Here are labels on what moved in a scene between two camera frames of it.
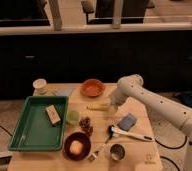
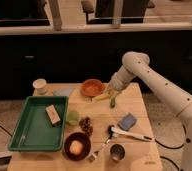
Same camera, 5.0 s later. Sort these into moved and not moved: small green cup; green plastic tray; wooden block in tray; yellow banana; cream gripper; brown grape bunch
Moved: yellow banana; cream gripper
Not moved: wooden block in tray; small green cup; brown grape bunch; green plastic tray
